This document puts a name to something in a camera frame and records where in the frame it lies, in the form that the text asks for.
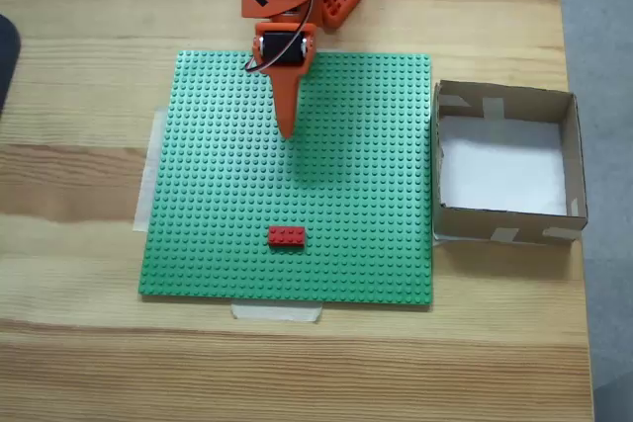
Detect white paper sheet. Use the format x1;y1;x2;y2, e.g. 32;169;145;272
438;115;569;216

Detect brown cardboard box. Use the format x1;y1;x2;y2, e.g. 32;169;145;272
431;79;589;247

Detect red lego block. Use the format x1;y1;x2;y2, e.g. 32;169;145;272
267;225;307;249

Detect green lego baseplate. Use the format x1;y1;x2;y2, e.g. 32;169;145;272
137;49;435;312

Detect wide masking tape strip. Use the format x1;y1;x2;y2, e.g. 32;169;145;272
132;108;169;234

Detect black rounded object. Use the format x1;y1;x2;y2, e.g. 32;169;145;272
0;14;23;115

